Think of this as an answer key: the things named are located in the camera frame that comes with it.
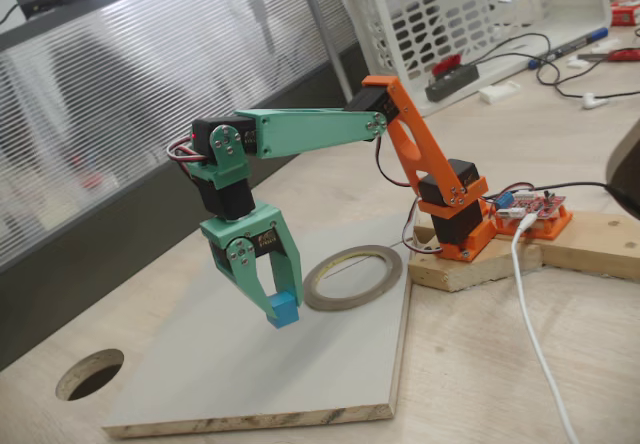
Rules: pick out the black power strip red switch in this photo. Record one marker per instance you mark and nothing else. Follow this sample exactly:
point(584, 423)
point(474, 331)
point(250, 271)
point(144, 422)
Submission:
point(452, 84)

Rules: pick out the red controller circuit board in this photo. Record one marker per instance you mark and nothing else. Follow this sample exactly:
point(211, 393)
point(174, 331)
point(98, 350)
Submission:
point(542, 204)

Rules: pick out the white plastic crate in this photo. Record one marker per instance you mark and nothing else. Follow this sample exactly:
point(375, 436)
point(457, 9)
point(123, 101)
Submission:
point(500, 14)

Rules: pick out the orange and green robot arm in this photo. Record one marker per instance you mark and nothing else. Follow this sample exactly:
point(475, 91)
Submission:
point(310, 131)

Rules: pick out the grey plywood board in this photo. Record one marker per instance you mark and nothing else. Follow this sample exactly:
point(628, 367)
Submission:
point(200, 364)

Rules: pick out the frosted desk partition panel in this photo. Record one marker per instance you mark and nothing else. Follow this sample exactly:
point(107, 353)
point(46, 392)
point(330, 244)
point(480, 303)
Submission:
point(100, 114)

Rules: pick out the long wooden base plank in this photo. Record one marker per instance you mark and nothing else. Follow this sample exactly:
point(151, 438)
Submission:
point(600, 244)

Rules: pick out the small white plastic piece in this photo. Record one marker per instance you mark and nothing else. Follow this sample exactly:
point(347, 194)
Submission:
point(578, 62)

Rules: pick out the red and white box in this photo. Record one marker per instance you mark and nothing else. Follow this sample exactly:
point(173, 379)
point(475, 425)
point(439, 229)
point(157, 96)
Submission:
point(625, 15)

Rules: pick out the angled wooden base block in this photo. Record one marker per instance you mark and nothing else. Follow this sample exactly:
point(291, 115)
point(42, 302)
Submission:
point(475, 271)

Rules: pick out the blue capped marker pen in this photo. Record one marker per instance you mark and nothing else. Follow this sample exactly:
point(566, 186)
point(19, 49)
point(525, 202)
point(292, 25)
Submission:
point(570, 46)

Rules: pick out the dark rounded blurred object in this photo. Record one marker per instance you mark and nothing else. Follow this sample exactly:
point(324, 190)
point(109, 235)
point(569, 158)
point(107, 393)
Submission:
point(627, 184)

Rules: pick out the orange controller board mount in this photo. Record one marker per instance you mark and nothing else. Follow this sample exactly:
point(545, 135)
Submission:
point(555, 229)

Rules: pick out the blue cube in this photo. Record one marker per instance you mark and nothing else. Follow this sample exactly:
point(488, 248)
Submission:
point(285, 314)

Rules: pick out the white earbud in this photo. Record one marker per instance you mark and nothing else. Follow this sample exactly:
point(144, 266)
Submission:
point(590, 100)

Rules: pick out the white plastic printed part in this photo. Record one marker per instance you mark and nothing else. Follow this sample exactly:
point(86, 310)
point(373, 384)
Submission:
point(500, 91)

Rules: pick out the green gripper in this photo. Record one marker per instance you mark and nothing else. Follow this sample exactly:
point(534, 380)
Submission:
point(239, 227)

